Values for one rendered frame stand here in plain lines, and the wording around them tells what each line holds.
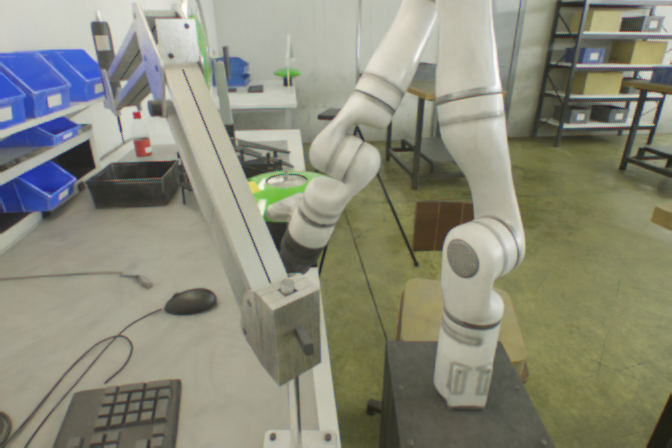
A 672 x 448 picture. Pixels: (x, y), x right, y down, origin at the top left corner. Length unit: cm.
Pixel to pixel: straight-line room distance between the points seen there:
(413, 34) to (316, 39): 497
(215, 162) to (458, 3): 38
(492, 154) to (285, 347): 38
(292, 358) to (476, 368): 36
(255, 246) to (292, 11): 520
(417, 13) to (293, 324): 47
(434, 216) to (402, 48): 92
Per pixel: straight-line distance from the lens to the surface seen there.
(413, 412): 76
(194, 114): 51
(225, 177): 48
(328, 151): 56
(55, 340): 93
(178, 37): 55
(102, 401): 74
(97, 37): 105
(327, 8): 560
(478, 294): 62
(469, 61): 58
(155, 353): 81
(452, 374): 73
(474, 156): 59
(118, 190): 143
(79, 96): 166
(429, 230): 146
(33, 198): 144
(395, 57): 59
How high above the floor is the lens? 144
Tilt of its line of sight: 22 degrees down
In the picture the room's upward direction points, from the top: straight up
